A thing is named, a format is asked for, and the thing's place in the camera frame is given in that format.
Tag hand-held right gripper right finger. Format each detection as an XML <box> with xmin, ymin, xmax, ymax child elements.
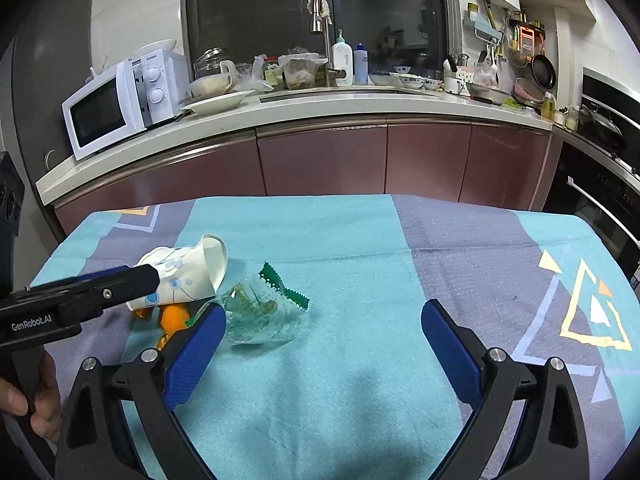
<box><xmin>420</xmin><ymin>299</ymin><xmax>592</xmax><ymax>480</ymax></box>

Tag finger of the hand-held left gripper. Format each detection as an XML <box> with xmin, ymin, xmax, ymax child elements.
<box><xmin>59</xmin><ymin>263</ymin><xmax>162</xmax><ymax>324</ymax></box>

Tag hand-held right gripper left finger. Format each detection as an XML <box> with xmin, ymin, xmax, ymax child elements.
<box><xmin>54</xmin><ymin>302</ymin><xmax>227</xmax><ymax>480</ymax></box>

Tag orange plastic wrapper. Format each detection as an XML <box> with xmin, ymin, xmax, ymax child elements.
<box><xmin>132</xmin><ymin>302</ymin><xmax>199</xmax><ymax>352</ymax></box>

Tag clear green-edged wrapper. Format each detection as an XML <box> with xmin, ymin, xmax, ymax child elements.
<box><xmin>220</xmin><ymin>261</ymin><xmax>310</xmax><ymax>349</ymax></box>

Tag white paper cup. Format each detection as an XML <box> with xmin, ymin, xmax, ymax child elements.
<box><xmin>125</xmin><ymin>232</ymin><xmax>229</xmax><ymax>313</ymax></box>

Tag person's left hand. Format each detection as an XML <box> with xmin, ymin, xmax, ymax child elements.
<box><xmin>0</xmin><ymin>351</ymin><xmax>64</xmax><ymax>444</ymax></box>

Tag blue and purple tablecloth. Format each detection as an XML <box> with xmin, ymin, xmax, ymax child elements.
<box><xmin>30</xmin><ymin>194</ymin><xmax>640</xmax><ymax>480</ymax></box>

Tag white microwave oven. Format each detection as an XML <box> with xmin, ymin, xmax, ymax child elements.
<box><xmin>61</xmin><ymin>49</ymin><xmax>189</xmax><ymax>163</ymax></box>

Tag black built-in oven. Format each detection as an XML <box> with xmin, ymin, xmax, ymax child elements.
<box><xmin>542</xmin><ymin>140</ymin><xmax>640</xmax><ymax>302</ymax></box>

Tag white oval plate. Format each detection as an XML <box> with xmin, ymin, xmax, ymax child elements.
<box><xmin>179</xmin><ymin>90</ymin><xmax>257</xmax><ymax>116</ymax></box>

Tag clear measuring jug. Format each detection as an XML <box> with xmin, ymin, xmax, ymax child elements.
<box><xmin>189</xmin><ymin>60</ymin><xmax>239</xmax><ymax>99</ymax></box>

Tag maroon base cabinets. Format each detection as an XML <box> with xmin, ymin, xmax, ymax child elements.
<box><xmin>52</xmin><ymin>122</ymin><xmax>564</xmax><ymax>237</ymax></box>

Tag grey refrigerator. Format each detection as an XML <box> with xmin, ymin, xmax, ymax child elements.
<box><xmin>10</xmin><ymin>0</ymin><xmax>94</xmax><ymax>201</ymax></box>

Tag glass storage jar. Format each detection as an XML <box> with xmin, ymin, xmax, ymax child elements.
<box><xmin>193</xmin><ymin>48</ymin><xmax>229</xmax><ymax>80</ymax></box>

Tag white bowl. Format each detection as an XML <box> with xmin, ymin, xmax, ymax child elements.
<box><xmin>134</xmin><ymin>39</ymin><xmax>179</xmax><ymax>56</ymax></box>

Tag white kitchen countertop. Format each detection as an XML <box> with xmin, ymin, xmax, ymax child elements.
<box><xmin>36</xmin><ymin>85</ymin><xmax>554</xmax><ymax>207</ymax></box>

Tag steel bowl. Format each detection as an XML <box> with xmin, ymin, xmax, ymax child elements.
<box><xmin>467</xmin><ymin>82</ymin><xmax>506</xmax><ymax>104</ymax></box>

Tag wok with glass lid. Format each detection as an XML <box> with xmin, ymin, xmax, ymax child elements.
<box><xmin>579</xmin><ymin>105</ymin><xmax>627</xmax><ymax>149</ymax></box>

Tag stack of pink bowls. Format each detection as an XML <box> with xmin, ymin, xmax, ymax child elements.
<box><xmin>512</xmin><ymin>77</ymin><xmax>546</xmax><ymax>109</ymax></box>

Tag white utensil holder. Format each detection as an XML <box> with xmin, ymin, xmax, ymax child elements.
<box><xmin>443</xmin><ymin>55</ymin><xmax>474</xmax><ymax>96</ymax></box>

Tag clear plastic food container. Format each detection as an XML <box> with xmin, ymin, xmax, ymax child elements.
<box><xmin>277</xmin><ymin>52</ymin><xmax>329</xmax><ymax>90</ymax></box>

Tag steel kitchen sink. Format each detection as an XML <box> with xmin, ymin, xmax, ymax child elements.
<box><xmin>260</xmin><ymin>86</ymin><xmax>442</xmax><ymax>104</ymax></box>

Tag black frying pan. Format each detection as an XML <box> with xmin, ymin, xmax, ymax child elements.
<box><xmin>531</xmin><ymin>35</ymin><xmax>557</xmax><ymax>89</ymax></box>

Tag blue-capped white bottle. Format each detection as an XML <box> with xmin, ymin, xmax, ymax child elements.
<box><xmin>353</xmin><ymin>43</ymin><xmax>370</xmax><ymax>86</ymax></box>

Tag steel kitchen faucet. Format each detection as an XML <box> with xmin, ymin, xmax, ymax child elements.
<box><xmin>307</xmin><ymin>0</ymin><xmax>354</xmax><ymax>87</ymax></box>

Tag white pump bottle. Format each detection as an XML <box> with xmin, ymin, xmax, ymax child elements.
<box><xmin>331</xmin><ymin>29</ymin><xmax>355</xmax><ymax>86</ymax></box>

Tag dark kitchen window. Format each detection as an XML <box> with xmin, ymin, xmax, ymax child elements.
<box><xmin>181</xmin><ymin>0</ymin><xmax>449</xmax><ymax>79</ymax></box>

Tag orange grater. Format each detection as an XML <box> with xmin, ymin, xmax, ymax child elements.
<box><xmin>517</xmin><ymin>24</ymin><xmax>546</xmax><ymax>57</ymax></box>

